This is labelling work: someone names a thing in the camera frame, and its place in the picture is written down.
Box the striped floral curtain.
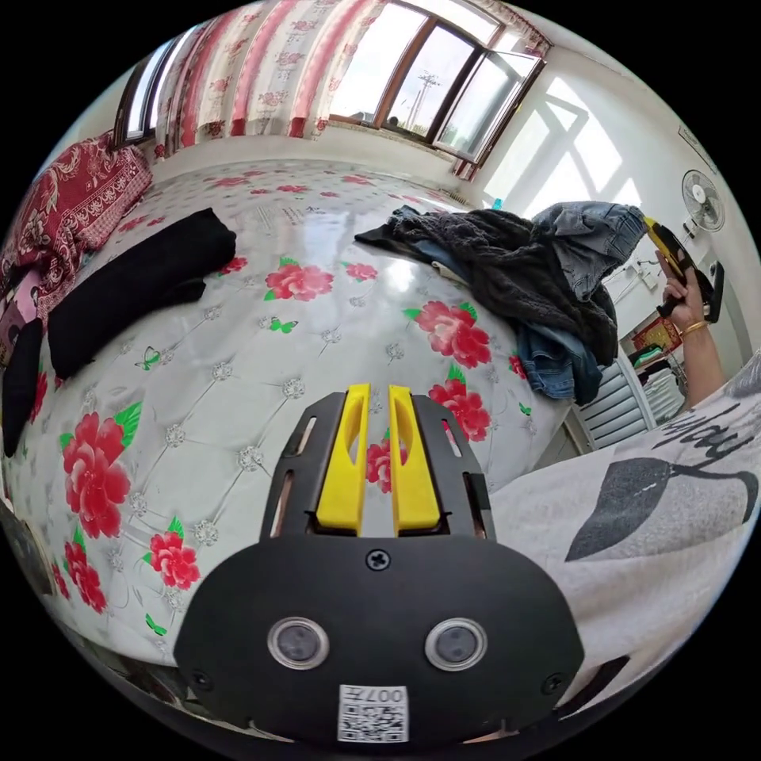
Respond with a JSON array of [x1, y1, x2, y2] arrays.
[[151, 0, 395, 157]]

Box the window with brown frame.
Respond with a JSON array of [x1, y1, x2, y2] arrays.
[[325, 0, 548, 169], [113, 36, 181, 150]]

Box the person's body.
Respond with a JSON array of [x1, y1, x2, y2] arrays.
[[487, 349, 761, 717]]

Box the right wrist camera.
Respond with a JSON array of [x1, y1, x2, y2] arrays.
[[709, 261, 727, 326]]

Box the white wall fan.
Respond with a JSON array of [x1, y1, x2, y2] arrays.
[[680, 169, 728, 236]]

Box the person's right hand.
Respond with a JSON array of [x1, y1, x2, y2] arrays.
[[653, 249, 712, 335]]

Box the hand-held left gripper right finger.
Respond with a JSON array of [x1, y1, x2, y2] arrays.
[[388, 384, 442, 533]]

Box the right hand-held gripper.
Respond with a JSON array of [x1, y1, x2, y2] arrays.
[[643, 217, 716, 319]]

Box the small black folded garment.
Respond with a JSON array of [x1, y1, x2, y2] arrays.
[[2, 318, 46, 459]]

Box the light blue jeans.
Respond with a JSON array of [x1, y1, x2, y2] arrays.
[[530, 201, 650, 305]]

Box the white slatted cupboard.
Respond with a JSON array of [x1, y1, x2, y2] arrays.
[[564, 347, 690, 454]]

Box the pile of clothes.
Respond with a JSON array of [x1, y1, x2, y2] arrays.
[[355, 205, 621, 407]]

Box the red patterned quilt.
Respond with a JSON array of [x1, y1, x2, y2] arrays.
[[0, 130, 155, 313]]

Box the person's right forearm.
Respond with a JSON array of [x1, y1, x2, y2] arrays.
[[677, 320, 730, 412]]

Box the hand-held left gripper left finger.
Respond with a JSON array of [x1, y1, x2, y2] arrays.
[[315, 383, 372, 531]]

